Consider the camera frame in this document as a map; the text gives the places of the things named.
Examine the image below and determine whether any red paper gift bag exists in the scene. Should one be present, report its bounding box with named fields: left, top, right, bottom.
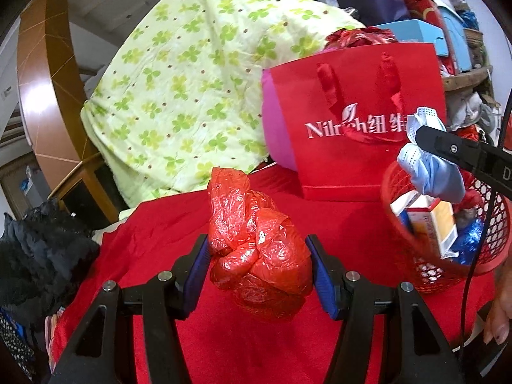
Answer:
left=262, top=42, right=448, bottom=202

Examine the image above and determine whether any pink pillow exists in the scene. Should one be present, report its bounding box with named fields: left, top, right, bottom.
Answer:
left=261, top=70, right=299, bottom=173

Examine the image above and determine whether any red plastic mesh basket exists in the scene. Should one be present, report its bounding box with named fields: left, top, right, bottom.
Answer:
left=381, top=160, right=512, bottom=293

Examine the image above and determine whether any red plastic bag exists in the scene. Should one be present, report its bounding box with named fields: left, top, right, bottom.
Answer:
left=206, top=167, right=313, bottom=321

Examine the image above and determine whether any green floral quilt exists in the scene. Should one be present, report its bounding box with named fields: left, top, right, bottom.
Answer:
left=80, top=0, right=363, bottom=209

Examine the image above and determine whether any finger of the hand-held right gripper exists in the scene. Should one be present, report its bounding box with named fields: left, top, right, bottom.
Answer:
left=413, top=125, right=512, bottom=199

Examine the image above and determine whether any black cable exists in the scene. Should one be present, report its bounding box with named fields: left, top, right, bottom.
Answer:
left=455, top=86, right=512, bottom=355

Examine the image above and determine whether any red fleece blanket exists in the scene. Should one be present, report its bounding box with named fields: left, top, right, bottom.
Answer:
left=50, top=164, right=499, bottom=384

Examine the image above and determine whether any blue and white carton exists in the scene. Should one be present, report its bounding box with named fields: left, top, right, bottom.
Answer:
left=454, top=217, right=486, bottom=267

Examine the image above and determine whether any red shiny foil wrap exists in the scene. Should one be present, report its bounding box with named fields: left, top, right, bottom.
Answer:
left=325, top=26, right=400, bottom=51

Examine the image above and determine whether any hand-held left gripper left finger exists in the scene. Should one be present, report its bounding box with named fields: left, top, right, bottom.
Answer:
left=48, top=233, right=211, bottom=384

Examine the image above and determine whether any black jacket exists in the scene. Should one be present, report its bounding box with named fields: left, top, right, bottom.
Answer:
left=0, top=198, right=100, bottom=331

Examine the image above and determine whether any person's right hand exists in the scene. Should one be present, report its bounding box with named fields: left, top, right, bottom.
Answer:
left=482, top=266, right=512, bottom=345

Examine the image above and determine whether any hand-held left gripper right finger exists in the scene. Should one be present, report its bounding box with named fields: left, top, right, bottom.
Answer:
left=305, top=234, right=467, bottom=384

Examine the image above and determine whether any red gift box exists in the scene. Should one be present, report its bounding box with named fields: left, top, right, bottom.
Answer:
left=393, top=0, right=457, bottom=77

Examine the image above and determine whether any light blue cardboard box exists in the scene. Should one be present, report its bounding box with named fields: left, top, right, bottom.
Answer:
left=375, top=8, right=473, bottom=70

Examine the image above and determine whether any grey cloth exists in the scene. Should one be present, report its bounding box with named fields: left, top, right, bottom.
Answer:
left=446, top=90, right=502, bottom=131

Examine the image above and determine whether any white and orange carton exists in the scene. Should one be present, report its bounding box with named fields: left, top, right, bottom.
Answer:
left=389, top=190, right=459, bottom=260

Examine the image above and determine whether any wooden bed frame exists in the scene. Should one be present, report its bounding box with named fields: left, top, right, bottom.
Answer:
left=16, top=0, right=123, bottom=225

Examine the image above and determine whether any light blue face mask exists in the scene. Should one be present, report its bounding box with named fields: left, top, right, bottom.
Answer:
left=397, top=106, right=467, bottom=204

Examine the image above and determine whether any black dotted cloth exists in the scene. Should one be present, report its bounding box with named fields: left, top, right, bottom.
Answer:
left=0, top=308, right=37, bottom=381

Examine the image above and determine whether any striped cloth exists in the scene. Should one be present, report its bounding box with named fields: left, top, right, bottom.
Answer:
left=43, top=306, right=68, bottom=372

